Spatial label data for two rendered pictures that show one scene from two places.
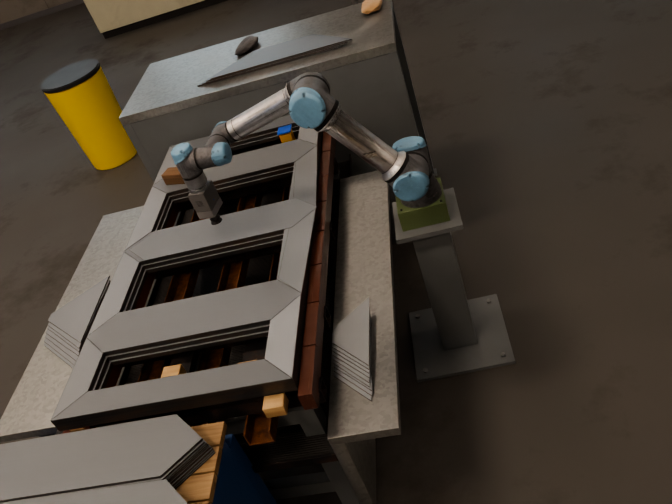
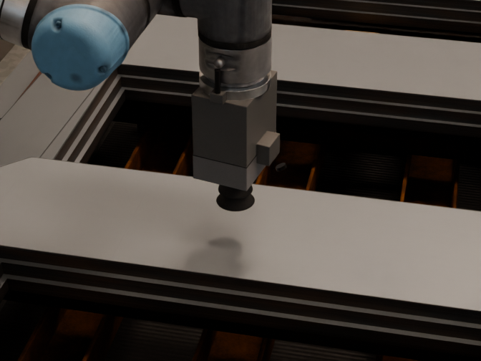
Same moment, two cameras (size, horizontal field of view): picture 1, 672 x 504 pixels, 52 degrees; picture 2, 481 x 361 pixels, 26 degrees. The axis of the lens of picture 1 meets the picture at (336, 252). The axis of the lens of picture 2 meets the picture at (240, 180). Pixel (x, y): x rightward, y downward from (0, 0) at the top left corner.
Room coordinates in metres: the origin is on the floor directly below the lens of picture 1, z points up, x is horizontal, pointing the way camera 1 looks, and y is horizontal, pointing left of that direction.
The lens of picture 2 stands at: (3.10, 0.32, 1.58)
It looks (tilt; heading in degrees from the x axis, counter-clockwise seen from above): 34 degrees down; 177
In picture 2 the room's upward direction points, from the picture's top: straight up
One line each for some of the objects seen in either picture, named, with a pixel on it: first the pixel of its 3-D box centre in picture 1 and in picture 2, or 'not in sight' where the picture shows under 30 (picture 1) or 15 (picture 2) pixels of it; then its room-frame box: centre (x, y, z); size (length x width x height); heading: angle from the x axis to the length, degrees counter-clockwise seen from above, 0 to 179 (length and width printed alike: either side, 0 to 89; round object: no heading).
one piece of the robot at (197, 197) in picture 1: (202, 197); (243, 123); (2.15, 0.37, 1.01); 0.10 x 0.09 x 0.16; 64
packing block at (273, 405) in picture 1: (275, 405); not in sight; (1.30, 0.30, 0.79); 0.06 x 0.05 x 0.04; 75
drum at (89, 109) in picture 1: (94, 116); not in sight; (5.17, 1.35, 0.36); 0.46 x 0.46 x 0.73
